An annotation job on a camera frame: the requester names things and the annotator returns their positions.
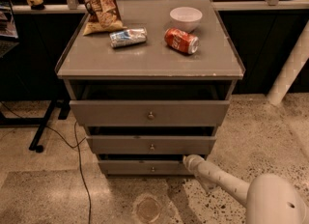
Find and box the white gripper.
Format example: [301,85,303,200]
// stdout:
[183,154,206,175]

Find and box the grey bottom drawer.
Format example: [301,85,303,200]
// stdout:
[98,160,189,176]

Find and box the grey drawer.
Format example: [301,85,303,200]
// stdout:
[87,135,216,154]
[70,100,230,126]
[98,160,189,176]

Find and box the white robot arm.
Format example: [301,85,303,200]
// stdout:
[183,22,309,224]

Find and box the grey drawer cabinet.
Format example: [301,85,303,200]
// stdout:
[57,0,244,163]

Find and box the grey middle drawer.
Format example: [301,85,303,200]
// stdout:
[87,135,216,154]

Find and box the grey top drawer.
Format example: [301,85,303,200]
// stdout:
[70,100,230,126]

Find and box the round floor drain cover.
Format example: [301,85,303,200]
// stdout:
[133,195,161,224]

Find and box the red cola can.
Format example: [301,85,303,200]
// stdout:
[164,28,199,55]

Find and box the silver blue soda can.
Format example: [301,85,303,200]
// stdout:
[109,28,147,48]

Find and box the white bowl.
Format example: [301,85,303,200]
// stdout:
[170,7,203,33]

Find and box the sea salt chips bag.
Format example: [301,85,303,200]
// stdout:
[83,0,125,36]

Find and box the small yellow figurine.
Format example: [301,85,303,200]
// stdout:
[26,0,44,10]

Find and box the black floor cable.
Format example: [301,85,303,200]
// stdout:
[0,101,93,224]

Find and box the black desk leg frame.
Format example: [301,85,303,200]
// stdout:
[0,100,70,153]

